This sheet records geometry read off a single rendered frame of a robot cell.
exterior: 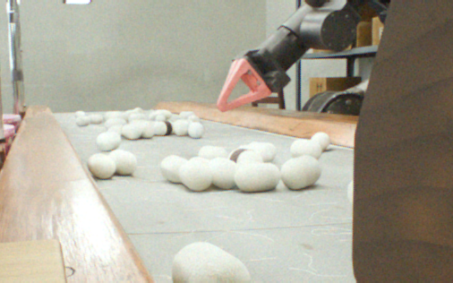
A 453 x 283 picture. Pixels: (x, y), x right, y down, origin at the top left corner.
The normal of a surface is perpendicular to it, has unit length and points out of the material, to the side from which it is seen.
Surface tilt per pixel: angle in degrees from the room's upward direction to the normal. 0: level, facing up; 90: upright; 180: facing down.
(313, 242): 0
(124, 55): 90
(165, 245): 0
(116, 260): 0
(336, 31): 96
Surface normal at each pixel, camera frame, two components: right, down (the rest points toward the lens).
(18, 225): -0.02, -0.99
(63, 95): 0.27, 0.13
